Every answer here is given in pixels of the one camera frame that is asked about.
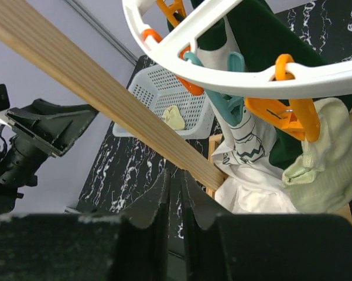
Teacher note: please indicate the white perforated plastic basket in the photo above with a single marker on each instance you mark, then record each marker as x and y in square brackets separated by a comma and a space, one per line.
[158, 89]

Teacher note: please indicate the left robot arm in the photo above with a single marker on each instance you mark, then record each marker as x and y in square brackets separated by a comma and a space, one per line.
[8, 195]

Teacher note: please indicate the teal clothespin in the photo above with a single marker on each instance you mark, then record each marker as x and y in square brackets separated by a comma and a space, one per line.
[229, 107]

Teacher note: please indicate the cream sock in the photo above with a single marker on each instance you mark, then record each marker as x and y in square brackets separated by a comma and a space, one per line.
[172, 117]
[320, 179]

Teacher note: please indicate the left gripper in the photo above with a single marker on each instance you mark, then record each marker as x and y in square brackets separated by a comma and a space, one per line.
[42, 129]

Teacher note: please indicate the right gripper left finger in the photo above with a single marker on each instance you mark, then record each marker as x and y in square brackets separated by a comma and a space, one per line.
[131, 245]

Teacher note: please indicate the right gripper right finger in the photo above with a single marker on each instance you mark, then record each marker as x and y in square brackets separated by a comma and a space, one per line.
[220, 245]

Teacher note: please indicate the wooden hanging rack frame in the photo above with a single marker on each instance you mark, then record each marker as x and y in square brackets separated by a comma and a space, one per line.
[30, 34]

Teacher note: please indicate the white round clip hanger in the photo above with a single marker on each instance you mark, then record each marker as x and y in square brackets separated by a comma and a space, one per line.
[179, 53]

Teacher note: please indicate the white printed t-shirt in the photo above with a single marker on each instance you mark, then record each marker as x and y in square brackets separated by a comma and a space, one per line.
[253, 185]

